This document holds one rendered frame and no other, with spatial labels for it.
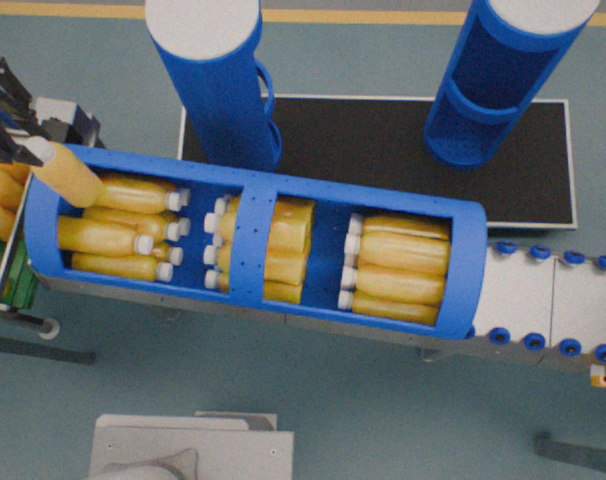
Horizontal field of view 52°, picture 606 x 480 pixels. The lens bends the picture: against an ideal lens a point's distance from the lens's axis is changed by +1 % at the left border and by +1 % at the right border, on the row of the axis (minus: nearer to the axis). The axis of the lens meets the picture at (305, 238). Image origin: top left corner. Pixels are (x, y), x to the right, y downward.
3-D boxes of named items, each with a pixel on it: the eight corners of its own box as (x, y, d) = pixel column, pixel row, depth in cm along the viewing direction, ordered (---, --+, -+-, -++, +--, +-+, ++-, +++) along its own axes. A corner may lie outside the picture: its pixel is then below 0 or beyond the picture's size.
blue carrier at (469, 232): (449, 351, 134) (483, 325, 107) (65, 291, 140) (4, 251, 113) (458, 231, 143) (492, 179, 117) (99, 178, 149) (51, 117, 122)
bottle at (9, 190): (3, 199, 152) (-41, 171, 134) (28, 183, 153) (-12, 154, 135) (17, 221, 151) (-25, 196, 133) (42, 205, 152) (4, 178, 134)
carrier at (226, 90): (243, 201, 230) (297, 151, 235) (198, 84, 145) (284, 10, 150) (193, 151, 236) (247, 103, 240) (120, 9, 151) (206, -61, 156)
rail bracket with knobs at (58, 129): (77, 172, 154) (60, 156, 144) (49, 168, 154) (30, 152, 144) (87, 136, 156) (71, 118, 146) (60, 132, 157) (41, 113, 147)
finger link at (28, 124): (10, 119, 91) (12, 114, 91) (32, 138, 98) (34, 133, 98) (30, 122, 91) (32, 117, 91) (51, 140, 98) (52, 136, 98)
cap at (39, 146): (28, 141, 98) (23, 136, 97) (53, 140, 98) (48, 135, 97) (27, 164, 97) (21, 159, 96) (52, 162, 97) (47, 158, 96)
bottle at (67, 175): (67, 174, 117) (19, 132, 99) (104, 172, 117) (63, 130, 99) (65, 209, 115) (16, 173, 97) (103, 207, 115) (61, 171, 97)
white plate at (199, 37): (197, 79, 144) (198, 82, 146) (281, 6, 149) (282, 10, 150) (121, 6, 150) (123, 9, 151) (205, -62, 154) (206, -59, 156)
